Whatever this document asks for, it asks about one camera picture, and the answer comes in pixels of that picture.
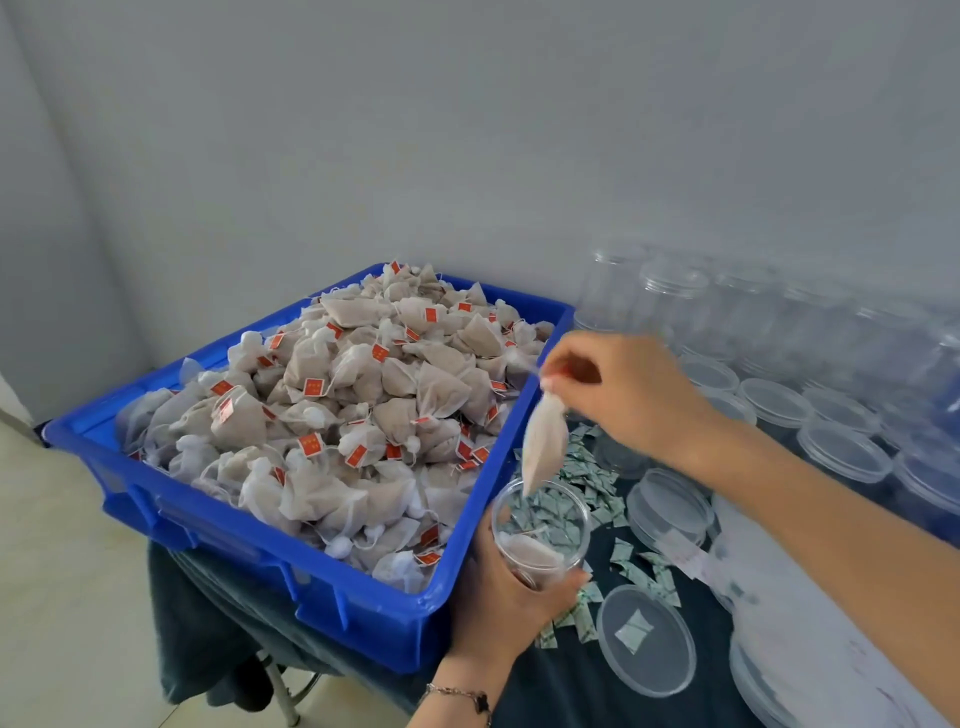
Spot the clear jar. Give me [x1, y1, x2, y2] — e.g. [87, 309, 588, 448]
[490, 477, 594, 590]

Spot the pile of green desiccant packets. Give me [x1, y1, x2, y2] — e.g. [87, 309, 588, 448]
[532, 420, 684, 650]

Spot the group of lidded jars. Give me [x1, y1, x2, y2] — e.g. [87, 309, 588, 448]
[577, 243, 960, 519]

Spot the person's right forearm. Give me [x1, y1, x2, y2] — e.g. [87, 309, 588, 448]
[682, 427, 960, 728]

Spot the person's left hand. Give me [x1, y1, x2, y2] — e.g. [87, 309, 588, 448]
[447, 525, 590, 677]

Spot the person's right hand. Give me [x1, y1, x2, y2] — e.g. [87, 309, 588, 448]
[540, 333, 719, 470]

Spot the pile of white label papers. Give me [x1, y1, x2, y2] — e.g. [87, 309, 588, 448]
[660, 495, 960, 728]

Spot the metal table leg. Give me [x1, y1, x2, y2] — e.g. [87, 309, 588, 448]
[262, 660, 305, 728]

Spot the white mesh tea bag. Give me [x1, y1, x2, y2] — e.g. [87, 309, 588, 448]
[520, 393, 572, 497]

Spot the blue plastic tray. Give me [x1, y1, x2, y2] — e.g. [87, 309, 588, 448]
[45, 262, 575, 674]

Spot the pile of tea bags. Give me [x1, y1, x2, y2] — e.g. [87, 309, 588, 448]
[123, 262, 557, 590]

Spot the thin beaded bracelet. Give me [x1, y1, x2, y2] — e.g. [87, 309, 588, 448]
[424, 682, 494, 716]

